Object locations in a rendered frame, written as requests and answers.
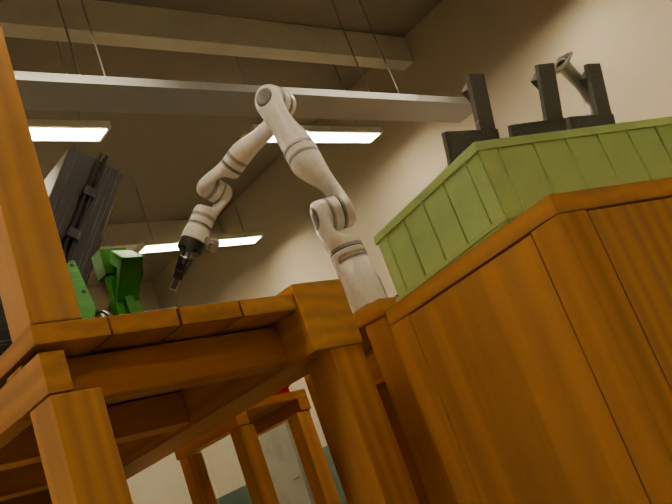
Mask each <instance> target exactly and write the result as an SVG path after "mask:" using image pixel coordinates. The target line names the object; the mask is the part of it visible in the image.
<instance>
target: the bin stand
mask: <svg viewBox="0 0 672 504"><path fill-rule="evenodd" d="M309 409H311V406H310V403H309V400H308V397H307V394H306V391H305V389H300V390H296V391H291V392H287V393H282V394H278V395H274V396H270V397H268V398H266V399H265V400H263V401H261V402H260V403H258V404H256V405H254V406H253V407H251V408H249V409H247V410H246V411H244V412H242V413H241V414H239V415H237V416H235V417H234V418H232V419H230V420H229V421H227V422H225V423H223V424H222V425H220V426H218V427H216V428H215V429H213V430H211V431H210V432H208V433H206V434H204V435H203V436H201V437H199V438H198V439H196V440H194V441H192V442H191V443H189V444H187V445H186V446H184V447H182V448H180V449H179V450H177V451H175V456H176V459H177V461H178V460H180V464H181V467H182V470H183V474H184V477H185V480H186V484H187V487H188V491H189V494H190V497H191V501H192V504H217V502H216V499H215V495H214V492H213V489H212V485H211V482H210V479H209V476H208V472H207V469H206V466H205V462H204V459H203V456H202V453H201V452H200V453H198V452H199V451H201V450H203V449H205V448H207V447H208V446H210V445H212V444H214V443H216V442H217V441H219V440H221V439H223V438H225V437H226V436H228V435H231V438H232V441H233V444H234V447H235V450H236V453H237V457H238V460H239V463H240V466H241V469H242V472H243V476H244V479H245V482H246V485H247V488H248V491H249V495H250V498H251V501H252V504H279V501H278V498H277V495H276V492H275V488H274V485H273V482H272V479H271V476H270V473H269V470H268V467H267V464H266V461H265V458H264V454H263V451H262V448H261V445H260V442H259V439H258V436H260V435H262V434H264V433H266V432H268V431H270V430H272V429H273V428H275V427H277V426H279V425H281V424H283V423H285V422H287V421H288V423H289V426H290V429H291V432H292V435H293V438H294V441H295V444H296V447H297V450H298V453H299V456H300V459H301V462H302V465H303V468H304V471H305V474H306V477H307V480H308V483H309V486H310V489H311V491H312V494H313V497H314V500H315V503H316V504H341V501H340V498H339V495H338V492H337V489H336V486H335V483H334V481H333V478H332V475H331V472H330V469H329V466H328V463H327V460H326V457H325V454H324V452H323V449H322V446H321V443H320V440H319V437H318V434H317V431H316V428H315V425H314V423H313V420H312V417H311V414H310V411H309Z"/></svg>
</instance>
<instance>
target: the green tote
mask: <svg viewBox="0 0 672 504"><path fill-rule="evenodd" d="M669 177H672V116H670V117H662V118H654V119H646V120H639V121H631V122H623V123H616V124H608V125H600V126H592V127H585V128H577V129H569V130H561V131H554V132H546V133H538V134H530V135H523V136H515V137H507V138H499V139H492V140H484V141H476V142H473V143H472V144H471V145H470V146H469V147H468V148H467V149H466V150H465V151H464V152H462V153H461V154H460V155H459V156H458V157H457V158H456V159H455V160H454V161H453V162H452V163H451V164H450V165H449V166H448V167H447V168H446V169H445V170H444V171H442V172H441V173H440V174H439V175H438V176H437V177H436V178H435V179H434V180H433V181H432V182H431V183H430V184H429V185H428V186H427V187H426V188H425V189H424V190H422V191H421V192H420V193H419V194H418V195H417V196H416V197H415V198H414V199H413V200H412V201H411V202H410V203H409V204H408V205H407V206H406V207H405V208H404V209H402V210H401V211H400V212H399V213H398V214H397V215H396V216H395V217H394V218H393V219H392V220H391V221H390V222H389V223H388V224H387V225H386V226H385V227H384V228H382V229H381V230H380V231H379V232H378V233H377V234H376V235H375V236H374V237H373V238H372V239H373V242H374V245H379V248H380V250H381V253H382V256H383V258H384V261H385V263H386V266H387V268H388V271H389V274H390V276H391V279H392V281H393V284H394V286H395V289H396V292H397V294H398V298H396V301H397V302H398V301H399V300H400V299H402V298H403V297H405V296H406V295H408V294H409V293H410V292H412V291H413V290H415V289H416V288H417V287H419V286H420V285H422V284H423V283H424V282H426V281H427V280H429V279H430V278H431V277H433V276H434V275H436V274H437V273H439V272H440V271H441V270H443V269H444V268H446V267H447V266H448V265H450V264H451V263H453V262H454V261H455V260H457V259H458V258H460V257H461V256H462V255H464V254H465V253H467V252H468V251H470V250H471V249H472V248H474V247H475V246H477V245H478V244H479V243H481V242H482V241H484V240H485V239H486V238H488V237H489V236H491V235H492V234H494V233H495V232H496V231H498V230H499V229H501V228H502V227H503V226H505V225H506V224H508V223H509V222H510V221H512V220H513V219H515V218H516V217H517V216H519V215H520V214H522V213H523V212H525V211H526V210H527V209H529V208H530V207H532V206H533V205H534V204H536V203H537V202H539V201H540V200H541V199H543V198H544V197H546V196H547V195H549V194H555V193H562V192H569V191H576V190H583V189H590V188H598V187H605V186H612V185H619V184H626V183H633V182H640V181H647V180H655V179H662V178H669Z"/></svg>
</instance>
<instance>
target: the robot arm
mask: <svg viewBox="0 0 672 504"><path fill-rule="evenodd" d="M296 105H297V103H296V99H295V97H294V96H293V95H292V94H290V93H288V92H287V91H285V90H283V89H282V88H280V87H278V86H276V85H272V84H266V85H263V86H261V87H260V88H259V89H258V90H257V92H256V95H255V106H256V109H257V111H258V113H259V114H260V115H261V117H262V118H263V120H264V121H263V122H262V123H261V124H260V125H259V126H258V127H257V128H256V129H255V130H253V131H252V132H251V133H249V134H247V135H246V136H244V137H242V138H241V139H239V140H238V141H237V142H236V143H234V144H233V145H232V147H231V148H230V149H229V150H228V152H227V153H226V155H225V156H224V157H223V159H222V160H221V162H220V163H219V164H218V165H216V166H215V167H214V168H213V169H212V170H211V171H209V172H208V173H207V174H205V175H204V176H203V177H202V178H201V179H200V180H199V182H198V184H197V188H196V190H197V193H198V194H199V195H200V196H201V197H203V198H205V199H207V200H208V201H210V202H212V203H213V206H212V207H210V206H206V205H202V204H199V205H196V206H195V208H194V210H193V212H192V214H191V217H190V219H189V221H188V223H187V225H186V226H185V228H184V230H183V233H182V235H181V237H180V240H179V242H178V244H177V248H178V249H179V250H180V251H181V252H183V255H182V254H180V255H179V257H178V262H177V264H176V267H175V271H174V272H175V273H174V275H173V280H172V282H171V284H170V287H169V291H170V292H173V293H176V291H177V289H178V286H179V284H180V282H181V281H182V280H183V277H184V275H186V273H187V271H188V269H189V267H190V266H191V264H192V260H193V259H192V258H191V257H192V256H195V257H200V256H201V255H202V253H203V251H204V248H206V249H207V250H208V251H209V252H211V253H213V254H216V253H217V251H218V249H219V245H220V240H219V239H216V238H209V236H210V232H211V229H212V227H213V224H214V222H215V220H216V218H217V216H218V215H219V213H220V212H221V211H222V209H223V208H224V207H225V206H226V204H227V203H228V202H229V201H230V199H231V198H232V188H231V187H230V186H229V185H228V184H226V183H224V182H223V181H221V180H219V179H220V178H222V177H227V178H230V179H238V178H239V177H240V175H241V174H242V172H243V171H244V170H245V168H246V167H247V166H248V164H249V163H250V161H251V160H252V159H253V157H254V156H255V155H256V154H257V153H258V151H259V150H260V149H261V148H262V147H263V146H264V145H265V144H266V143H267V142H268V141H269V140H270V139H271V138H272V137H273V136H274V137H275V139H276V141H277V143H278V145H279V147H280V149H281V151H282V152H283V154H284V157H285V159H286V161H287V163H288V164H289V166H290V168H291V170H292V171H293V173H294V174H295V175H296V176H298V177H299V178H300V179H302V180H304V181H305V182H307V183H309V184H311V185H313V186H314V187H316V188H318V189H319V190H321V191H322V192H323V193H324V194H325V195H326V197H327V198H323V199H320V200H316V201H314V202H312V203H311V205H310V217H311V220H312V223H313V225H314V227H315V229H316V231H317V233H318V235H319V237H320V239H321V241H322V243H323V245H324V248H325V250H326V251H327V253H328V255H329V256H330V259H331V261H332V263H333V266H334V268H335V270H336V273H337V275H338V277H339V279H340V281H341V283H342V286H343V289H344V291H345V293H346V296H347V298H348V300H349V303H350V305H351V307H352V310H353V312H354V313H355V312H356V311H357V310H359V309H360V308H362V307H363V306H364V305H366V304H367V303H372V302H373V301H375V300H377V299H379V298H389V297H388V295H387V293H386V291H385V288H384V286H383V284H382V282H381V280H380V277H379V275H378V274H377V273H376V272H375V269H374V267H373V265H372V263H371V261H370V258H369V256H368V254H367V252H366V250H365V247H364V245H363V243H362V241H361V239H360V237H359V236H357V235H350V234H343V233H340V232H338V231H339V230H342V229H346V228H349V227H351V226H353V225H354V224H355V221H356V214H355V210H354V207H353V205H352V203H351V201H350V199H349V198H348V196H347V195H346V193H345V192H344V190H343V189H342V188H341V186H340V185H339V183H338V182H337V180H336V179H335V178H334V176H333V175H332V173H331V171H330V170H329V168H328V166H327V164H326V162H325V161H324V159H323V157H322V155H321V153H320V151H319V149H318V147H317V146H316V144H315V142H314V141H313V139H312V138H311V137H310V135H309V134H308V133H307V132H306V131H305V130H304V129H303V128H302V127H301V126H300V125H299V124H298V123H297V122H296V121H295V120H294V119H293V117H292V116H293V114H294V112H295V110H296Z"/></svg>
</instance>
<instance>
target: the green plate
mask: <svg viewBox="0 0 672 504"><path fill-rule="evenodd" d="M67 266H68V270H69V273H70V277H71V281H72V284H73V288H74V291H75V295H76V299H77V302H78V306H79V310H80V313H81V319H86V318H92V317H93V315H94V313H95V311H96V310H97V308H96V306H95V304H94V302H93V300H92V298H91V295H90V293H89V291H88V289H87V287H86V284H85V282H84V280H83V278H82V276H81V273H80V271H79V269H78V267H77V265H76V262H75V260H72V261H69V262H68V263H67Z"/></svg>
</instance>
